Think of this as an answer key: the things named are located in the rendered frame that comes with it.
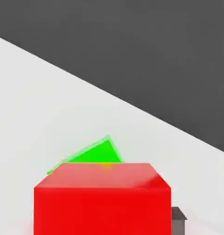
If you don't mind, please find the small green cube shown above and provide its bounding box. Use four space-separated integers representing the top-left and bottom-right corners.
46 134 125 175

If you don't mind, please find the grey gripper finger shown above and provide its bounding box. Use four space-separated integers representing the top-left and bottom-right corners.
171 206 188 235

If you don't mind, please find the small red cube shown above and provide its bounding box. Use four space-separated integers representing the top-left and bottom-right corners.
33 162 172 235

